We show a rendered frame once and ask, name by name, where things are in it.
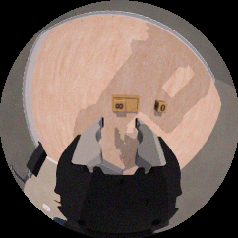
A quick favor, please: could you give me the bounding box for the brown wooden tray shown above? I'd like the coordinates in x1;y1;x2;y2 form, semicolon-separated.
112;94;140;112

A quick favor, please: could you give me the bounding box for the brown wooden number cube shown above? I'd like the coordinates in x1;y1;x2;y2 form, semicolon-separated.
113;97;126;112
154;100;167;113

